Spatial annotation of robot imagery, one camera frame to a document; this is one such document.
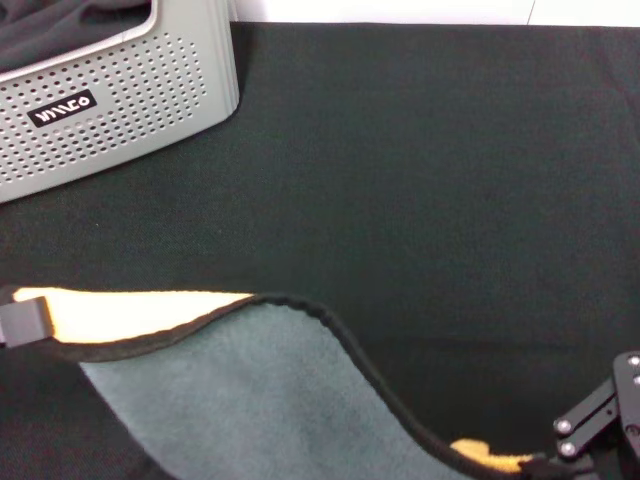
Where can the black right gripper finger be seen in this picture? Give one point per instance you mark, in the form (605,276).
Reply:
(590,415)

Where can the grey perforated storage box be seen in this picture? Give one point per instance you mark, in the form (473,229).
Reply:
(150,75)

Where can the black tablecloth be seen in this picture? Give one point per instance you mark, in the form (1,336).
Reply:
(400,175)

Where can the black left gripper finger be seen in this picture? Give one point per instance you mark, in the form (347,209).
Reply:
(22,322)

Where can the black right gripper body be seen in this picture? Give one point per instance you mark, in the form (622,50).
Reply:
(627,400)

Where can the dark grey crumpled cloth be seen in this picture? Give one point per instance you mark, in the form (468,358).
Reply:
(60,30)

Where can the grey yellow towel black edging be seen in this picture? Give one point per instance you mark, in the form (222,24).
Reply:
(250,390)

